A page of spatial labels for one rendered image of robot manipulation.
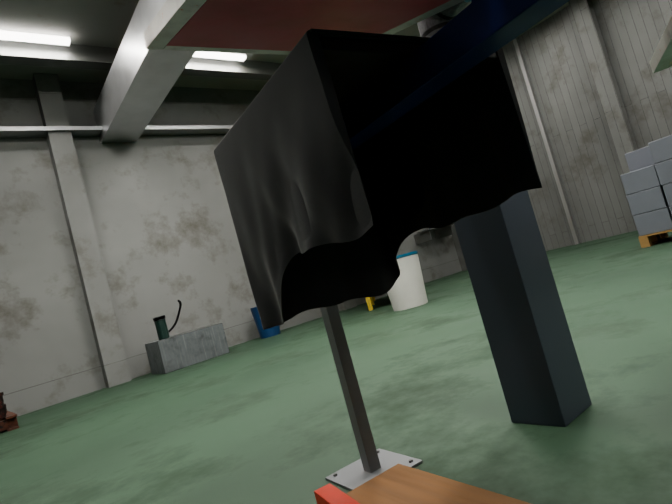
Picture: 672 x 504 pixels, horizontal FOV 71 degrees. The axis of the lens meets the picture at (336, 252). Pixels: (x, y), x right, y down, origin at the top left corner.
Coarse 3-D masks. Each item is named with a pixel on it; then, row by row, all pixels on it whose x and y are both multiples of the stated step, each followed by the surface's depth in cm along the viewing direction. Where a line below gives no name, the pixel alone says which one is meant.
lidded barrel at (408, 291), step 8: (400, 256) 605; (408, 256) 608; (416, 256) 618; (400, 264) 605; (408, 264) 607; (416, 264) 614; (400, 272) 606; (408, 272) 606; (416, 272) 612; (400, 280) 606; (408, 280) 606; (416, 280) 610; (392, 288) 613; (400, 288) 607; (408, 288) 606; (416, 288) 608; (424, 288) 620; (392, 296) 617; (400, 296) 609; (408, 296) 606; (416, 296) 607; (424, 296) 615; (392, 304) 623; (400, 304) 610; (408, 304) 606; (416, 304) 606
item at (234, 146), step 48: (288, 96) 76; (336, 96) 69; (240, 144) 95; (288, 144) 79; (336, 144) 70; (240, 192) 100; (288, 192) 85; (336, 192) 73; (240, 240) 106; (288, 240) 91; (336, 240) 76
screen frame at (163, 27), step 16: (176, 0) 90; (192, 0) 87; (464, 0) 105; (160, 16) 99; (176, 16) 94; (144, 32) 111; (160, 32) 102; (176, 32) 103; (160, 48) 113; (176, 48) 114; (192, 48) 116; (208, 48) 118; (224, 48) 119
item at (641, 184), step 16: (656, 144) 539; (640, 160) 586; (656, 160) 542; (624, 176) 569; (640, 176) 557; (656, 176) 545; (640, 192) 559; (656, 192) 547; (640, 208) 562; (656, 208) 549; (640, 224) 564; (656, 224) 552; (640, 240) 567; (656, 240) 582
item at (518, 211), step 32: (480, 224) 148; (512, 224) 144; (480, 256) 150; (512, 256) 141; (544, 256) 151; (480, 288) 152; (512, 288) 143; (544, 288) 147; (512, 320) 145; (544, 320) 143; (512, 352) 147; (544, 352) 139; (512, 384) 149; (544, 384) 140; (576, 384) 146; (512, 416) 151; (544, 416) 142; (576, 416) 142
